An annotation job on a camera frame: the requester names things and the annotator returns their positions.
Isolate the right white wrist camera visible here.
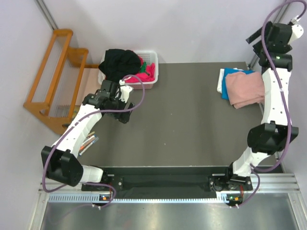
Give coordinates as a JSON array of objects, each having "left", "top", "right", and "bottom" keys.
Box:
[{"left": 288, "top": 16, "right": 304, "bottom": 44}]

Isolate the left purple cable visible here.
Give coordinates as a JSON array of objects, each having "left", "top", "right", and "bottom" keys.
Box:
[{"left": 42, "top": 74, "right": 145, "bottom": 209}]

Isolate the magenta t shirt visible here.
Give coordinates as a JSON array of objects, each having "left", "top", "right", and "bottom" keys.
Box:
[{"left": 135, "top": 58, "right": 155, "bottom": 82}]

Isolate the green t shirt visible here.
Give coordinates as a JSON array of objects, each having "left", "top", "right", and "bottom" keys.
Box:
[{"left": 139, "top": 62, "right": 147, "bottom": 73}]

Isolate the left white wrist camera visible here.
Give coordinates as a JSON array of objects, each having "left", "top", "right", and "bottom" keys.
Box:
[{"left": 119, "top": 80, "right": 133, "bottom": 103}]

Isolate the blue folded t shirt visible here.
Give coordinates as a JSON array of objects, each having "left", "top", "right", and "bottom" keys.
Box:
[{"left": 222, "top": 70, "right": 254, "bottom": 100}]

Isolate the white plastic laundry basket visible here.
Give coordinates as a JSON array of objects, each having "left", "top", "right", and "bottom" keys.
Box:
[{"left": 98, "top": 50, "right": 159, "bottom": 90}]

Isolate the grey slotted cable duct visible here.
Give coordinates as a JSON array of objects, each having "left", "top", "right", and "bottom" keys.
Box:
[{"left": 47, "top": 193, "right": 231, "bottom": 204}]

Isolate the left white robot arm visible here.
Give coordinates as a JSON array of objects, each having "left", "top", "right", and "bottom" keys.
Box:
[{"left": 41, "top": 80, "right": 135, "bottom": 190}]

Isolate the white folded t shirt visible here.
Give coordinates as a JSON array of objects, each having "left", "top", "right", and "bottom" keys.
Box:
[{"left": 217, "top": 68, "right": 251, "bottom": 93}]

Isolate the pink t shirt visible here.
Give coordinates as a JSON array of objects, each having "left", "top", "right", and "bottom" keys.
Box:
[{"left": 225, "top": 71, "right": 265, "bottom": 109}]

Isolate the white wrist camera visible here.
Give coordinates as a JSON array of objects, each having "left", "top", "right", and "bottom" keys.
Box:
[
  {"left": 288, "top": 16, "right": 304, "bottom": 44},
  {"left": 119, "top": 80, "right": 133, "bottom": 103}
]

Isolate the black t shirt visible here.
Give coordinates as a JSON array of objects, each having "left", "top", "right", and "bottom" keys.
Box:
[{"left": 98, "top": 49, "right": 141, "bottom": 83}]

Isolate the orange wooden rack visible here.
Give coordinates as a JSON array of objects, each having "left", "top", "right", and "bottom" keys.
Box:
[{"left": 24, "top": 29, "right": 98, "bottom": 135}]

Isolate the bundle of marker pens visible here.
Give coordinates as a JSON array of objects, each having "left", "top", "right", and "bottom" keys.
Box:
[{"left": 78, "top": 131, "right": 99, "bottom": 156}]

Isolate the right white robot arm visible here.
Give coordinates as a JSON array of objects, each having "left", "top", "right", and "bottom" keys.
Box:
[{"left": 222, "top": 22, "right": 304, "bottom": 191}]

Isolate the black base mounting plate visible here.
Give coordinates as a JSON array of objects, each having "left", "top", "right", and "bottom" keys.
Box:
[{"left": 81, "top": 167, "right": 252, "bottom": 199}]

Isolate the purple cable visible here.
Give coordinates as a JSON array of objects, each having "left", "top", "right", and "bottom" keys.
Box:
[
  {"left": 236, "top": 0, "right": 306, "bottom": 208},
  {"left": 42, "top": 74, "right": 145, "bottom": 209}
]

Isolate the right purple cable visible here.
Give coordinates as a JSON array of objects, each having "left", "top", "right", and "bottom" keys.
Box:
[{"left": 236, "top": 0, "right": 306, "bottom": 208}]

